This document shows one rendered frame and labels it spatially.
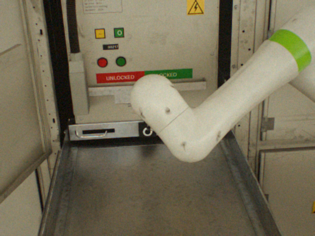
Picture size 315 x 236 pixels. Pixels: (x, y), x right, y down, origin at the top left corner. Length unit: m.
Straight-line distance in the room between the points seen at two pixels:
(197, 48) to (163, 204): 0.53
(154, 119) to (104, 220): 0.36
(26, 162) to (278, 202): 0.91
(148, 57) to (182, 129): 0.56
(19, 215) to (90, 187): 0.44
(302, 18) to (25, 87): 0.84
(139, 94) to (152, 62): 0.52
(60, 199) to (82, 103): 0.31
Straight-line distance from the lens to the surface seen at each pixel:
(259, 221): 1.31
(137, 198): 1.39
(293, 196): 1.86
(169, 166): 1.53
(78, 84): 1.50
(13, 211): 1.82
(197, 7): 1.56
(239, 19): 1.55
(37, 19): 1.53
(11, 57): 1.45
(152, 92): 1.07
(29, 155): 1.62
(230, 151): 1.62
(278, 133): 1.71
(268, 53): 1.19
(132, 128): 1.67
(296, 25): 1.23
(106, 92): 1.58
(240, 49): 1.57
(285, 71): 1.19
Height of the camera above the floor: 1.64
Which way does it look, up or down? 26 degrees down
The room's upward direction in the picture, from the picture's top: 2 degrees counter-clockwise
